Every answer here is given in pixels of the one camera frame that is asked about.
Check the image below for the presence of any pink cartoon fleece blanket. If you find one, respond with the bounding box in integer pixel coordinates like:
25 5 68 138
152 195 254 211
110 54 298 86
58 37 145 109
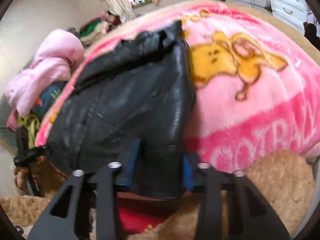
36 0 319 172

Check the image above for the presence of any person's left hand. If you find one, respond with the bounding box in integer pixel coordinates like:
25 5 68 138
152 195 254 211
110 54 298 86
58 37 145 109
14 167 29 194

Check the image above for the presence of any pile of folded clothes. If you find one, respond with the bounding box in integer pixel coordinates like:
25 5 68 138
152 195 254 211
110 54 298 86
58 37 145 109
79 11 121 47

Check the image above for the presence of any pink quilted comforter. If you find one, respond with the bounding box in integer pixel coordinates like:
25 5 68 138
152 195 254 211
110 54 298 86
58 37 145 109
5 29 85 117

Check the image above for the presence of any red garment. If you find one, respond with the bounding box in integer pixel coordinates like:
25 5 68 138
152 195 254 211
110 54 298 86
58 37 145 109
117 198 175 235

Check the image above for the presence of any white drawer cabinet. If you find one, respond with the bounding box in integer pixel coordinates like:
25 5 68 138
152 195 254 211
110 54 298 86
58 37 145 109
270 0 310 34

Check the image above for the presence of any lilac garment on chair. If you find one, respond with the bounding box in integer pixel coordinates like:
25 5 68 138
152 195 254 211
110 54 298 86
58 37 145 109
306 10 320 37

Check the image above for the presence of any black leather jacket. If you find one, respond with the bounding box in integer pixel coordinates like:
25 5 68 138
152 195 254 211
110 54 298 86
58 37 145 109
45 21 195 199

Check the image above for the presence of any teal floral pillow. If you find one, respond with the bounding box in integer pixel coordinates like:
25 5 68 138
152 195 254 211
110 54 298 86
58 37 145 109
32 81 67 121

